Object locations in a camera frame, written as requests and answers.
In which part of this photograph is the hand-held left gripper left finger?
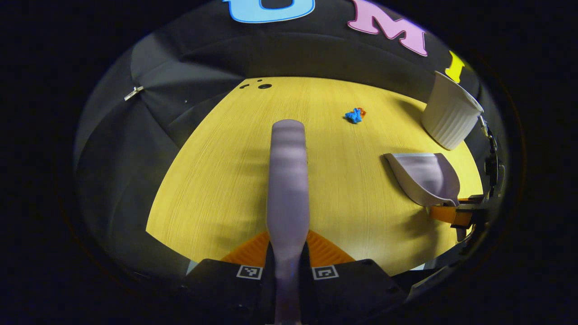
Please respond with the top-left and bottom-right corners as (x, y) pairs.
(181, 231), (276, 325)

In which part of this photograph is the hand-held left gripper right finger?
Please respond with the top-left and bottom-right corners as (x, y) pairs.
(300, 230), (409, 325)

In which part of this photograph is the lilac dustpan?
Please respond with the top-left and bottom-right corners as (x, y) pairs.
(384, 153), (470, 242)

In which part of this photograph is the white ribbed garbage bin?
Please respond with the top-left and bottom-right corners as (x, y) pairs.
(421, 71), (484, 151)

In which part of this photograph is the small lilac broom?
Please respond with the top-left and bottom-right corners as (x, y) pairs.
(266, 119), (311, 325)

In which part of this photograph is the black backdrop cloth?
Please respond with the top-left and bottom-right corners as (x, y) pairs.
(75, 0), (502, 280)

